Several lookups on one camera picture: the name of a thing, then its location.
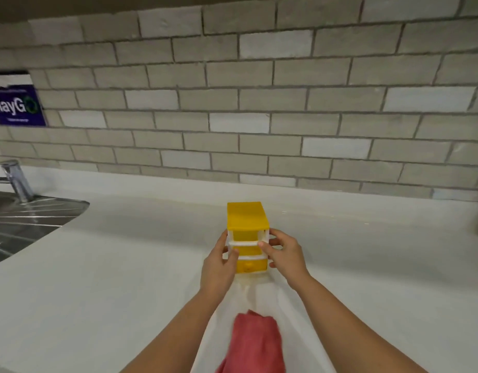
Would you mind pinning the person's left hand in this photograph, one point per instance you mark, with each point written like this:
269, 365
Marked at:
217, 271

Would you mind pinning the person's right hand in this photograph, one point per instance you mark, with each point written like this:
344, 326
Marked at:
287, 260

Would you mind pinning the yellow white mini drawer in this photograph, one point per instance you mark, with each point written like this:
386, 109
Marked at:
248, 240

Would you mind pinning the pink cloth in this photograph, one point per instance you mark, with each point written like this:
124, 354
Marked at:
254, 345

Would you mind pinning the person's right forearm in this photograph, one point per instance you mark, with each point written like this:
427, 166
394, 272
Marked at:
355, 330

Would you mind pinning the person's left forearm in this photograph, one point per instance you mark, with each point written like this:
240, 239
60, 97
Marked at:
169, 337

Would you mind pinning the white countertop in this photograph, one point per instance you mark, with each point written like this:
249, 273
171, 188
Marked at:
379, 275

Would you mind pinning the grey metal object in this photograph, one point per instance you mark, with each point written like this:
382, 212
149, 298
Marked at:
21, 221

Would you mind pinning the chrome sink faucet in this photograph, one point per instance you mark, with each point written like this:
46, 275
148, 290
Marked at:
17, 178

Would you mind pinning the blue wall sign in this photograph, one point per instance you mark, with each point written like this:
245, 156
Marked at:
15, 104

